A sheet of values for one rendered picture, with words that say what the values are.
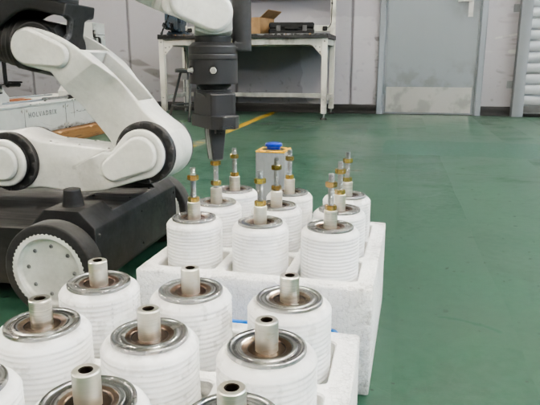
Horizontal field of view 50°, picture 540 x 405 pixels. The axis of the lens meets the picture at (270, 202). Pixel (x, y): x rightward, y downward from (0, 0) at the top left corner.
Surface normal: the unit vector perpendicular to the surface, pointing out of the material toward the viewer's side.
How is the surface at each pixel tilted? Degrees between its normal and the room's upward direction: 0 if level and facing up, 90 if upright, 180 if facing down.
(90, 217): 45
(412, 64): 90
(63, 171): 90
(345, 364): 0
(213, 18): 90
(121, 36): 90
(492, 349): 0
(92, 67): 110
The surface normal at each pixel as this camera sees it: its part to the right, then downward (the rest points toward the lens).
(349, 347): 0.00, -0.97
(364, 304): -0.24, 0.23
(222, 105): 0.51, 0.21
